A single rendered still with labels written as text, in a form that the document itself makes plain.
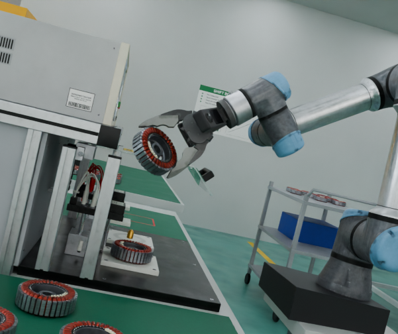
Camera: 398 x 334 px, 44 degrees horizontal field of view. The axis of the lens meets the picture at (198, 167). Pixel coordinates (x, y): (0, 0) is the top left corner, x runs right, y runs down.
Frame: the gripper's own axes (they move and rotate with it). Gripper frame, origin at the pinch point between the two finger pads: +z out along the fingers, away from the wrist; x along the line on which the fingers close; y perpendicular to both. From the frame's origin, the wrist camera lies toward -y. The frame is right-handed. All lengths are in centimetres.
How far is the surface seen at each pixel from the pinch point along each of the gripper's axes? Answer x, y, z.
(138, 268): -22.2, 18.4, 16.5
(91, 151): 8.1, 7.8, 12.4
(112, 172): 0.2, 1.0, 10.2
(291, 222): -67, 289, -93
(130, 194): 8, 180, 11
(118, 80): 20.4, 7.8, -1.4
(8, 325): -17.2, -30.1, 34.5
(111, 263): -17.7, 17.8, 21.6
